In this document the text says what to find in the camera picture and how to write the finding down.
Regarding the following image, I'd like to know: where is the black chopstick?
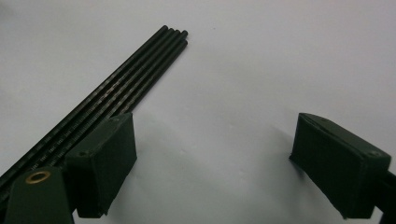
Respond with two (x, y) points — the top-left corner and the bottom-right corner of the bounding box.
(40, 29), (182, 175)
(99, 30), (190, 132)
(0, 25), (169, 195)
(0, 27), (176, 216)
(125, 39), (190, 118)

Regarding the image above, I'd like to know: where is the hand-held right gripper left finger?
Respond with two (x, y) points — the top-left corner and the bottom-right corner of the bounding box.
(3, 112), (138, 224)

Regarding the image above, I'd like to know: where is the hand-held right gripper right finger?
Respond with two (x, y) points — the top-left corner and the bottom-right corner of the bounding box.
(289, 112), (392, 219)

